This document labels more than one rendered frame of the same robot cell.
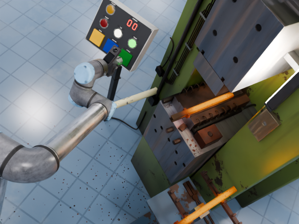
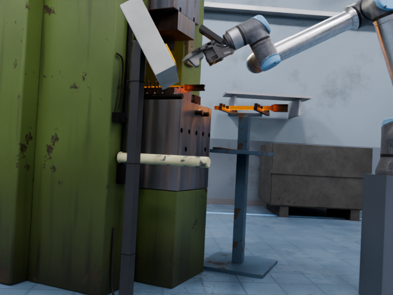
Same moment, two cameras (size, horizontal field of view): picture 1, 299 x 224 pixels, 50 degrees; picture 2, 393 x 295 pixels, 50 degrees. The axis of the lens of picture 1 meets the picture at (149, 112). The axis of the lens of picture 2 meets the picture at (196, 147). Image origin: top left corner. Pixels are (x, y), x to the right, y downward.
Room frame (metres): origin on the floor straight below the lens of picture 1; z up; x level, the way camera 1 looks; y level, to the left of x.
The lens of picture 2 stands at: (1.50, 1.99, 0.64)
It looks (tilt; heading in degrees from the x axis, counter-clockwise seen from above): 1 degrees up; 256
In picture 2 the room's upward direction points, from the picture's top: 3 degrees clockwise
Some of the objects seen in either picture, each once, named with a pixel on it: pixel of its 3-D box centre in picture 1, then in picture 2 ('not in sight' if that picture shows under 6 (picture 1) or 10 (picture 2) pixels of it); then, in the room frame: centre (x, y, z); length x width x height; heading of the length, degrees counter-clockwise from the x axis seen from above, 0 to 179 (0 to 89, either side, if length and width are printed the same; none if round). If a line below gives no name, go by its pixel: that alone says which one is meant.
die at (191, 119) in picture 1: (211, 100); (148, 95); (1.21, -0.30, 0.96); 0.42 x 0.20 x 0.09; 141
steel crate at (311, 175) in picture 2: not in sight; (310, 179); (-1.19, -2.80, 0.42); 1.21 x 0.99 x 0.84; 163
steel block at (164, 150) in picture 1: (201, 129); (149, 144); (1.18, -0.35, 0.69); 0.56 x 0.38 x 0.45; 141
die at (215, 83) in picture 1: (240, 62); (152, 28); (1.21, -0.30, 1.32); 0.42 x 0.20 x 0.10; 141
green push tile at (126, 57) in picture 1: (124, 57); not in sight; (1.18, 0.25, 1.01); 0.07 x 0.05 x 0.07; 76
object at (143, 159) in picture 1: (179, 156); (145, 228); (1.18, -0.35, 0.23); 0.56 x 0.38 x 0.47; 141
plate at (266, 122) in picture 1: (263, 125); (190, 51); (0.94, -0.49, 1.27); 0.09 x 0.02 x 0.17; 51
